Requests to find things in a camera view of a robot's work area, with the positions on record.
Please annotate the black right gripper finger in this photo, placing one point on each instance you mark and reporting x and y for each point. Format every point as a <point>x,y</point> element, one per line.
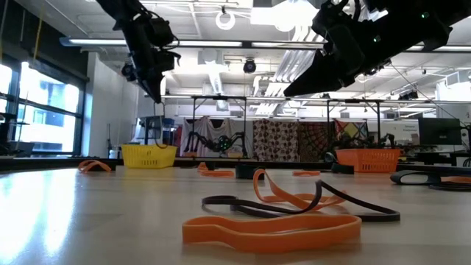
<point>320,77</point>

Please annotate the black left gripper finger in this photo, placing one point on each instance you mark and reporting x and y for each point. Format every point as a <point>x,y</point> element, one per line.
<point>154,86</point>

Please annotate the thin black rubber band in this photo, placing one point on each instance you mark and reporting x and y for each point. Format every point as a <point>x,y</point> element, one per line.
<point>164,125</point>
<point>221,198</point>

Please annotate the yellow plastic basket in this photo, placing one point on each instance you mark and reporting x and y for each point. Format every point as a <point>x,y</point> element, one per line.
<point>147,156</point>

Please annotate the orange rubber band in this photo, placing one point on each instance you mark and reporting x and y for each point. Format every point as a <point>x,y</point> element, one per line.
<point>272,239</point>
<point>257,187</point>
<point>306,173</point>
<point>458,179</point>
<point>217,173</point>
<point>86,166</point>

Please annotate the small black block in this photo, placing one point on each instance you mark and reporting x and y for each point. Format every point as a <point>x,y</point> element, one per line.
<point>250,173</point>

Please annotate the wide black rubber band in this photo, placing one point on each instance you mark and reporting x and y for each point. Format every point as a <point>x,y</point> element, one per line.
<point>393,178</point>

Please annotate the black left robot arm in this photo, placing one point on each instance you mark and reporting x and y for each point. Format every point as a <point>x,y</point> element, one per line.
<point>117,11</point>

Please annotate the black background robot arm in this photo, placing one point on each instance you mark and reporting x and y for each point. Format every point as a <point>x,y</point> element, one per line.
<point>235,137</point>
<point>198,139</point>
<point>344,141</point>
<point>390,139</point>

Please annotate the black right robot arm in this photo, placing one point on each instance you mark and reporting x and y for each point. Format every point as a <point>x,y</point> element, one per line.
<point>423,22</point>

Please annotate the black screen on cart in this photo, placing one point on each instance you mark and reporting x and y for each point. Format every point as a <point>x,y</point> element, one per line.
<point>151,127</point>

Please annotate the blue storage bin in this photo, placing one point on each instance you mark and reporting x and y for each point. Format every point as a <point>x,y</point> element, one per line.
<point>169,130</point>

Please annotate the multicolour hanging cloth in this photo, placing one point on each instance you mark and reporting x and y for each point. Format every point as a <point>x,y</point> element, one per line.
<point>351,129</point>

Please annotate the orange mandala hanging cloth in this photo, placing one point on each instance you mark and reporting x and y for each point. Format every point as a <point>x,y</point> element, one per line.
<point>312,140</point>

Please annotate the white hanging cloth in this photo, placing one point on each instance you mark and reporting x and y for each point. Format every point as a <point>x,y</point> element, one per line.
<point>206,127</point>

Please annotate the brown patterned hanging cloth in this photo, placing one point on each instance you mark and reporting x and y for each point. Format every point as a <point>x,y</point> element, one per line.
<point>276,140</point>

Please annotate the orange plastic basket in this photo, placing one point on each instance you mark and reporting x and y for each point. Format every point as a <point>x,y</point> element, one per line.
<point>368,160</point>

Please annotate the large framed window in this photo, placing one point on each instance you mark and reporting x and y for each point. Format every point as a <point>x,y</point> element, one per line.
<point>48,110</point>

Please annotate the black background monitor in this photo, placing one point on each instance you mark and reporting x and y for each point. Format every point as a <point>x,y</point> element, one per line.
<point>439,131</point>

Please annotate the dark background desk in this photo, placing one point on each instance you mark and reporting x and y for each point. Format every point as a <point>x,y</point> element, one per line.
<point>434,156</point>

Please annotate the dark window-side equipment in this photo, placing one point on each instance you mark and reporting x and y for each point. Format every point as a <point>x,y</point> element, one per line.
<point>14,143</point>

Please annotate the white ceiling duct bundle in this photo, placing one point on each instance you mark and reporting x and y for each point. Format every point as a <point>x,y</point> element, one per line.
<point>294,66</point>

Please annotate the black ceiling camera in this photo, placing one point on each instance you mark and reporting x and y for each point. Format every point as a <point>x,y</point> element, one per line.
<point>249,66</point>
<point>129,72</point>

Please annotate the black ceiling camera rig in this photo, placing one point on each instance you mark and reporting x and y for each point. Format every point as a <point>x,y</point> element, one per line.
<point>408,95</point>
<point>379,69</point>

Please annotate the black metal station frame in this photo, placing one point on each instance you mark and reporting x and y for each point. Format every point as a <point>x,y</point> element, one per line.
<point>194,121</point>
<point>378,121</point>

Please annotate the black metal table frame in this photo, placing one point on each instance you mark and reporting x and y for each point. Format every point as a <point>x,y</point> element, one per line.
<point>55,163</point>

